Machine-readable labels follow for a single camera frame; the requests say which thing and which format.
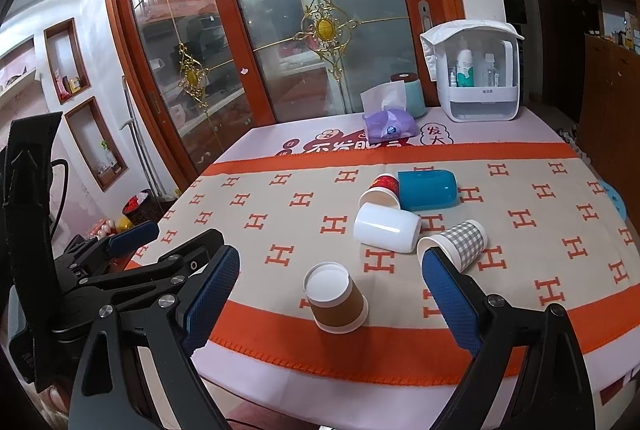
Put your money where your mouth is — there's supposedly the white mop pole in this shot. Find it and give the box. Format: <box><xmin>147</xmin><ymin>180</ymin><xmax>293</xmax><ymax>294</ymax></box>
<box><xmin>121</xmin><ymin>75</ymin><xmax>168</xmax><ymax>202</ymax></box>

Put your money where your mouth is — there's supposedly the wooden framed wall niche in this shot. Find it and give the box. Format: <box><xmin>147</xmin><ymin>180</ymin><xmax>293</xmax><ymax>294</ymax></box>
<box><xmin>44</xmin><ymin>17</ymin><xmax>92</xmax><ymax>105</ymax></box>
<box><xmin>65</xmin><ymin>96</ymin><xmax>128</xmax><ymax>192</ymax></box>

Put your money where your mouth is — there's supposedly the red paper cup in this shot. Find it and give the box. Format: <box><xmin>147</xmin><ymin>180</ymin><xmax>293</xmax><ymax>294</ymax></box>
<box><xmin>358</xmin><ymin>173</ymin><xmax>402</xmax><ymax>211</ymax></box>

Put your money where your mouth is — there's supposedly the grey checked paper cup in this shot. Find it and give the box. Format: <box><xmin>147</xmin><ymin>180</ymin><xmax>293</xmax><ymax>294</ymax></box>
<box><xmin>416</xmin><ymin>220</ymin><xmax>488</xmax><ymax>272</ymax></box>

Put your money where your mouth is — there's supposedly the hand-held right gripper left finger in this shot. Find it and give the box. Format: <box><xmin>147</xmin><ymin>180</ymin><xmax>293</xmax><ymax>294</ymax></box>
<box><xmin>70</xmin><ymin>245</ymin><xmax>241</xmax><ymax>430</ymax></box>

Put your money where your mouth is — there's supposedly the white plastic cup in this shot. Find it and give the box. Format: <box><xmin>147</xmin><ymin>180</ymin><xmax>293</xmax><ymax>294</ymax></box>
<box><xmin>353</xmin><ymin>202</ymin><xmax>422</xmax><ymax>254</ymax></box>

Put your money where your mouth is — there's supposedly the teal canister with brown lid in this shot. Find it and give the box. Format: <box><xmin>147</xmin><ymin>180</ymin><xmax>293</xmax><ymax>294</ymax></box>
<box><xmin>391</xmin><ymin>72</ymin><xmax>427</xmax><ymax>120</ymax></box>

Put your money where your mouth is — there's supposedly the blue plastic stool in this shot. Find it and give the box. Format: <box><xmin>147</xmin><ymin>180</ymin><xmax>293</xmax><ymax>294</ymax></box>
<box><xmin>595</xmin><ymin>180</ymin><xmax>626</xmax><ymax>218</ymax></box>

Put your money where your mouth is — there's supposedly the blue plastic cup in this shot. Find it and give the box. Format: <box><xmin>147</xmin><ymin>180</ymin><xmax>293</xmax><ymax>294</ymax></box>
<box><xmin>397</xmin><ymin>168</ymin><xmax>458</xmax><ymax>212</ymax></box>

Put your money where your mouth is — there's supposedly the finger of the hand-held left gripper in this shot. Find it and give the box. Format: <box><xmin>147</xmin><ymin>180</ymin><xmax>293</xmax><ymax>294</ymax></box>
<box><xmin>62</xmin><ymin>220</ymin><xmax>160</xmax><ymax>272</ymax></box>
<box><xmin>75</xmin><ymin>229</ymin><xmax>225</xmax><ymax>307</ymax></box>

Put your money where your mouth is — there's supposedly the pink printed tablecloth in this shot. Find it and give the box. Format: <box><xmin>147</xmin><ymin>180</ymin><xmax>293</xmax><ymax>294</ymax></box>
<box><xmin>192</xmin><ymin>105</ymin><xmax>640</xmax><ymax>430</ymax></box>

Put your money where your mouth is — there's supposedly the clear plastic bottle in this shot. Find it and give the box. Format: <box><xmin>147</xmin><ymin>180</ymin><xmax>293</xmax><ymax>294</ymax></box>
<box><xmin>480</xmin><ymin>53</ymin><xmax>498</xmax><ymax>87</ymax></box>

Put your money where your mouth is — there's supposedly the white and teal bottle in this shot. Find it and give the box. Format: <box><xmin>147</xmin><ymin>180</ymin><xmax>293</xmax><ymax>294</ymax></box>
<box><xmin>455</xmin><ymin>49</ymin><xmax>475</xmax><ymax>88</ymax></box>

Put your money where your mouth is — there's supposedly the dark basket with red contents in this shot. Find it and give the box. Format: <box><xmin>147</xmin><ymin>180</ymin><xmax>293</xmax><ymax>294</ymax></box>
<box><xmin>122</xmin><ymin>190</ymin><xmax>153</xmax><ymax>223</ymax></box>

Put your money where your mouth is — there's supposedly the purple tissue pack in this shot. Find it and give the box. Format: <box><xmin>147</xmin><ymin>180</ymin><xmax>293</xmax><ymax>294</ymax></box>
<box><xmin>360</xmin><ymin>82</ymin><xmax>418</xmax><ymax>142</ymax></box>

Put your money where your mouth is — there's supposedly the wooden shelf cabinet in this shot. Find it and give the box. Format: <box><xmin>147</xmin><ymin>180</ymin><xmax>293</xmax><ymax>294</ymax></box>
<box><xmin>565</xmin><ymin>0</ymin><xmax>640</xmax><ymax>191</ymax></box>

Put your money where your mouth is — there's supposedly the brown paper cup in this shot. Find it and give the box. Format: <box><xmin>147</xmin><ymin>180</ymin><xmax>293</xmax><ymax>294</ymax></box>
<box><xmin>302</xmin><ymin>261</ymin><xmax>370</xmax><ymax>335</ymax></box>

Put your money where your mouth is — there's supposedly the orange patterned blanket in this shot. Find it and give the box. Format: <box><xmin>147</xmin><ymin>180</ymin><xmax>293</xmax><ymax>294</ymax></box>
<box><xmin>125</xmin><ymin>142</ymin><xmax>640</xmax><ymax>383</ymax></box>

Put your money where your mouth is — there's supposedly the white storage organizer box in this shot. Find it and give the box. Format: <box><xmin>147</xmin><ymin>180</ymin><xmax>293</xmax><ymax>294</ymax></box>
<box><xmin>419</xmin><ymin>21</ymin><xmax>526</xmax><ymax>123</ymax></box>

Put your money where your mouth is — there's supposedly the black cable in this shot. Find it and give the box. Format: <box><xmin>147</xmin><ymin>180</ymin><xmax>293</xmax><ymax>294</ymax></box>
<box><xmin>50</xmin><ymin>158</ymin><xmax>70</xmax><ymax>221</ymax></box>

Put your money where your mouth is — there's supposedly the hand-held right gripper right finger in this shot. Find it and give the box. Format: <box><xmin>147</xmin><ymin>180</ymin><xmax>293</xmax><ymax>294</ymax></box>
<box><xmin>421</xmin><ymin>246</ymin><xmax>598</xmax><ymax>430</ymax></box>

